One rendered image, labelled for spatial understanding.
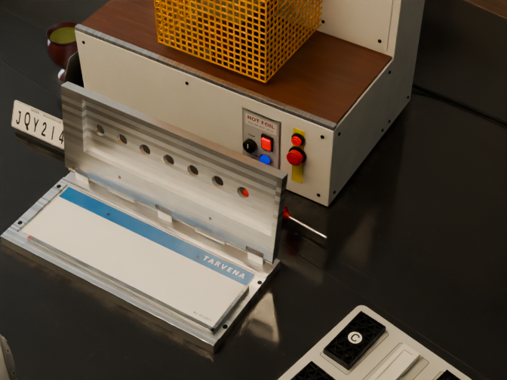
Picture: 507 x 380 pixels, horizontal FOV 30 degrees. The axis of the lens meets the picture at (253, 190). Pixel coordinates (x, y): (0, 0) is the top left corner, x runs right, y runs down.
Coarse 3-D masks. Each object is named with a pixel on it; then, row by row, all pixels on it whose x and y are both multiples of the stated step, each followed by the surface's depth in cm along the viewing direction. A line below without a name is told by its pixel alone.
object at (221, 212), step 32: (64, 96) 163; (96, 96) 160; (64, 128) 167; (96, 128) 165; (128, 128) 160; (160, 128) 154; (96, 160) 167; (128, 160) 164; (160, 160) 160; (192, 160) 156; (224, 160) 152; (256, 160) 149; (128, 192) 167; (160, 192) 162; (192, 192) 160; (224, 192) 156; (256, 192) 152; (192, 224) 162; (224, 224) 158; (256, 224) 155
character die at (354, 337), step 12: (360, 312) 151; (348, 324) 150; (360, 324) 150; (372, 324) 150; (336, 336) 148; (348, 336) 148; (360, 336) 148; (372, 336) 149; (324, 348) 147; (336, 348) 148; (348, 348) 147; (360, 348) 148; (336, 360) 146; (348, 360) 146
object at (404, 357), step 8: (400, 352) 146; (408, 352) 146; (416, 352) 146; (392, 360) 145; (400, 360) 145; (408, 360) 145; (384, 368) 144; (392, 368) 144; (400, 368) 144; (408, 368) 145; (376, 376) 143; (384, 376) 143; (392, 376) 143; (400, 376) 144
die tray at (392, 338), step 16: (384, 320) 152; (384, 336) 150; (400, 336) 150; (320, 352) 148; (368, 352) 147; (384, 352) 147; (336, 368) 145; (352, 368) 145; (368, 368) 145; (416, 368) 145; (432, 368) 145; (448, 368) 145
